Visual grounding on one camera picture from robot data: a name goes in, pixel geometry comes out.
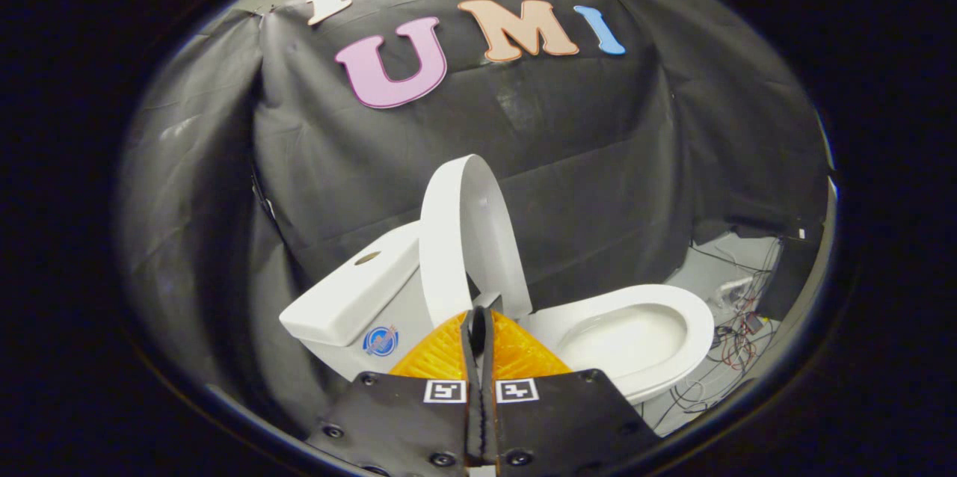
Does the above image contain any black floor equipment box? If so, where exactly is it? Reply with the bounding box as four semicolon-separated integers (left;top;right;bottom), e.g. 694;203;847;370
763;234;823;321

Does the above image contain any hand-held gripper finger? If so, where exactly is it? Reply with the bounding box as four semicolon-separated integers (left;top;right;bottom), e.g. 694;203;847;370
481;307;662;477
307;307;483;477

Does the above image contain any white ceramic toilet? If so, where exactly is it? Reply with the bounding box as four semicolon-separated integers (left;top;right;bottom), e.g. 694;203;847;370
279;221;715;407

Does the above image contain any black backdrop cloth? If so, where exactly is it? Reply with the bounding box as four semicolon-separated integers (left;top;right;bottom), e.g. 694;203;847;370
116;0;831;433

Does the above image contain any white toilet lid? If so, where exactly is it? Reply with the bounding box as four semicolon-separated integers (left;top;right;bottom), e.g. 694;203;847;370
419;154;533;328

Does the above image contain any tangle of floor cables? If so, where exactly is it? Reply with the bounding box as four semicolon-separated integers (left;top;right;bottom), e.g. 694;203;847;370
658;245;782;425

